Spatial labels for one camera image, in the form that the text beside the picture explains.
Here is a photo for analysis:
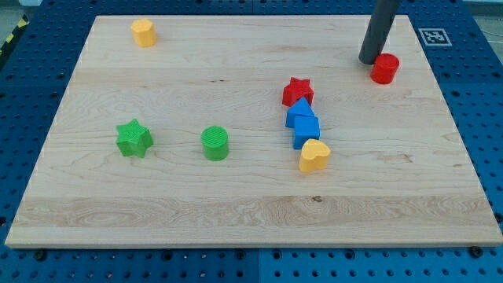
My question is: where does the blue cube block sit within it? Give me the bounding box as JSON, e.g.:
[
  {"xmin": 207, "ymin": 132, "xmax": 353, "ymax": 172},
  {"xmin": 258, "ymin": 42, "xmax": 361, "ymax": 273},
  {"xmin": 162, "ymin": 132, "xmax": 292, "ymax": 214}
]
[{"xmin": 293, "ymin": 116, "xmax": 321, "ymax": 149}]

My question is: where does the blue triangle block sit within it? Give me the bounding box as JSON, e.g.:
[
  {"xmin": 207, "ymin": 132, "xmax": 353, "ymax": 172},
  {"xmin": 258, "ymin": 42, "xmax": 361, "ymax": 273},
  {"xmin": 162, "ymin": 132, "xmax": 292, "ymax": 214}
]
[{"xmin": 285, "ymin": 97, "xmax": 315, "ymax": 128}]

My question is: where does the yellow hexagon block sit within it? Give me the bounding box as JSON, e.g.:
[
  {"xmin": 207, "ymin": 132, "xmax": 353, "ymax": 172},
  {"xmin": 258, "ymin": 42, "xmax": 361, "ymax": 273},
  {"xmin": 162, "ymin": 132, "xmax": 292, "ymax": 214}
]
[{"xmin": 130, "ymin": 18, "xmax": 157, "ymax": 47}]

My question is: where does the red cylinder block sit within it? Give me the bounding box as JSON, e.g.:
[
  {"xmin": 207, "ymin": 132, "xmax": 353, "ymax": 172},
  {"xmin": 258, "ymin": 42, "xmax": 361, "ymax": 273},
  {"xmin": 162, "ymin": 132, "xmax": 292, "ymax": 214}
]
[{"xmin": 370, "ymin": 53, "xmax": 400, "ymax": 84}]

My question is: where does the yellow heart block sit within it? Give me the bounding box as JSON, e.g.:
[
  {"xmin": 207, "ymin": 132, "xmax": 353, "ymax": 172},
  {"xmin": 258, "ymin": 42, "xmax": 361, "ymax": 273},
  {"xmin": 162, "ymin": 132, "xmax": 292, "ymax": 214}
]
[{"xmin": 299, "ymin": 138, "xmax": 331, "ymax": 173}]

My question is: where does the red star block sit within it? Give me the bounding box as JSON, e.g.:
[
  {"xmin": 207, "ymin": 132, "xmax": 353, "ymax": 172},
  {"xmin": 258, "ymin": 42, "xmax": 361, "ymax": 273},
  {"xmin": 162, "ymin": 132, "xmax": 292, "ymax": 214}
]
[{"xmin": 282, "ymin": 77, "xmax": 314, "ymax": 106}]

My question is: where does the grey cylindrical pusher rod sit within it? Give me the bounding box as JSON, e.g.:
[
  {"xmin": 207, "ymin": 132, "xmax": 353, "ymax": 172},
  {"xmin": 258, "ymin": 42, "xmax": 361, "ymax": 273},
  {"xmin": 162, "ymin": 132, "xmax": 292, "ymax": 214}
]
[{"xmin": 358, "ymin": 0, "xmax": 402, "ymax": 64}]

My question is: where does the white fiducial marker tag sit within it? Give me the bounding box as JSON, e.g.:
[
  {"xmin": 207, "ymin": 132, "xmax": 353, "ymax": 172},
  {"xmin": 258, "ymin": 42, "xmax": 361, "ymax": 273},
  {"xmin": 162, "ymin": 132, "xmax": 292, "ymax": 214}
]
[{"xmin": 418, "ymin": 28, "xmax": 452, "ymax": 46}]

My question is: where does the wooden board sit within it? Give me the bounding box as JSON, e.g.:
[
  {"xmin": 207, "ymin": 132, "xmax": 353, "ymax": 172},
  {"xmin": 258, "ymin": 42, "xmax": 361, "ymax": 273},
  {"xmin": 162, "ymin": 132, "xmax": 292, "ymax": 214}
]
[{"xmin": 6, "ymin": 16, "xmax": 502, "ymax": 249}]

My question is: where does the green cylinder block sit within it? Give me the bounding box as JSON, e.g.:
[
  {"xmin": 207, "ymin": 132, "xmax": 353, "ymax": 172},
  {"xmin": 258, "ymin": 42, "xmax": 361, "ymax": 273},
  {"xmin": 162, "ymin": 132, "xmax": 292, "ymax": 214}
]
[{"xmin": 201, "ymin": 126, "xmax": 229, "ymax": 161}]

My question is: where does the green star block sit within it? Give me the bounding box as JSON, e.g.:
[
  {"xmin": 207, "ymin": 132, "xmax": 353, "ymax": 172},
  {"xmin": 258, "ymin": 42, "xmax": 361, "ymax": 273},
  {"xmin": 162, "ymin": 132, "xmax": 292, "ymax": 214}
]
[{"xmin": 116, "ymin": 119, "xmax": 153, "ymax": 158}]

